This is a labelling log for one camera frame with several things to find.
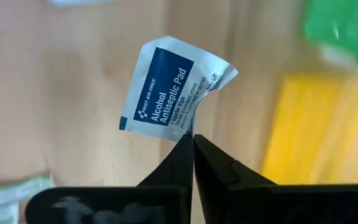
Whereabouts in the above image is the green plastic basket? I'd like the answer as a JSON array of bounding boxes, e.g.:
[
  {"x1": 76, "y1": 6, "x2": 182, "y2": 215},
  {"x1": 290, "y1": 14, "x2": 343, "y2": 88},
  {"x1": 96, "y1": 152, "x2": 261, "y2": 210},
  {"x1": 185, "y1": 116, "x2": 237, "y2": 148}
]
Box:
[{"x1": 302, "y1": 0, "x2": 358, "y2": 75}]

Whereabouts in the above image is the alcohol antiseptic pad packet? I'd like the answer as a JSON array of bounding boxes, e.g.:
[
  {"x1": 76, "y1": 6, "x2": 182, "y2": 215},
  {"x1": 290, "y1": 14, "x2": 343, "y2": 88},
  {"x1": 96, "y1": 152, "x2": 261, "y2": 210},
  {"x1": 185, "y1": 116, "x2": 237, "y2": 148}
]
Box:
[
  {"x1": 118, "y1": 35, "x2": 239, "y2": 142},
  {"x1": 318, "y1": 43, "x2": 358, "y2": 71}
]

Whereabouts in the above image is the yellow plastic basket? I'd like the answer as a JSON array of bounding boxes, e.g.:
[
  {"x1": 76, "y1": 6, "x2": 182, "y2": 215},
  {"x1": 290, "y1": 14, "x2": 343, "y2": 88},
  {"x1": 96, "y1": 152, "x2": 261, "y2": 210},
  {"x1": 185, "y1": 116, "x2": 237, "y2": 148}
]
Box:
[{"x1": 260, "y1": 72, "x2": 358, "y2": 187}]

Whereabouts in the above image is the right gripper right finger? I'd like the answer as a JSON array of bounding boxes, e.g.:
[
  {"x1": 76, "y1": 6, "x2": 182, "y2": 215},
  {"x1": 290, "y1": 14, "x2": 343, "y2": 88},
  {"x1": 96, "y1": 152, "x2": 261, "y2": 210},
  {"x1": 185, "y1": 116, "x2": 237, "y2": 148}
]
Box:
[{"x1": 194, "y1": 134, "x2": 276, "y2": 188}]

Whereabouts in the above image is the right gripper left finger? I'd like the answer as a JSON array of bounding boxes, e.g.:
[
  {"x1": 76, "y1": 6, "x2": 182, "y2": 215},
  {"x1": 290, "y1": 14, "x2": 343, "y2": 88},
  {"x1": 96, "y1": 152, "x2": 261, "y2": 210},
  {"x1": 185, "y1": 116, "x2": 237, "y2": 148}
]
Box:
[{"x1": 137, "y1": 134, "x2": 195, "y2": 187}]

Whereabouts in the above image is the green printed ointment packet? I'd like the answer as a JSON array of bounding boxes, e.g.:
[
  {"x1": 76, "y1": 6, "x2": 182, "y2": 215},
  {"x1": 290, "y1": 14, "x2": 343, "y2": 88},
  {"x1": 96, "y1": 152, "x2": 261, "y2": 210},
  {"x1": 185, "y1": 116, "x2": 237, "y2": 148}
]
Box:
[{"x1": 0, "y1": 173, "x2": 57, "y2": 224}]

